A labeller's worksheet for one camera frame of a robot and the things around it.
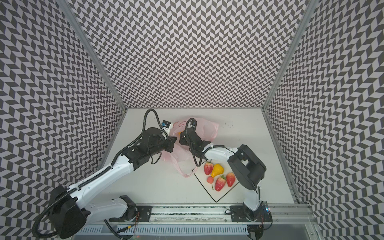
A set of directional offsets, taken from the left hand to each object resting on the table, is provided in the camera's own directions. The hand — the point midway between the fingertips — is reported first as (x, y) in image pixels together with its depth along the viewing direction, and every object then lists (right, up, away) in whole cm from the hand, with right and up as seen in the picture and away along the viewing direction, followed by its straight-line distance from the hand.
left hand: (176, 139), depth 78 cm
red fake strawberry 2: (+29, -22, +2) cm, 37 cm away
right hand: (+3, -1, +13) cm, 13 cm away
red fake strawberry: (+17, -17, +4) cm, 24 cm away
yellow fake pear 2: (+22, -18, +5) cm, 29 cm away
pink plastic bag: (+13, +4, +7) cm, 16 cm away
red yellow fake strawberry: (+23, -24, 0) cm, 33 cm away
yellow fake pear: (+1, +3, +2) cm, 4 cm away
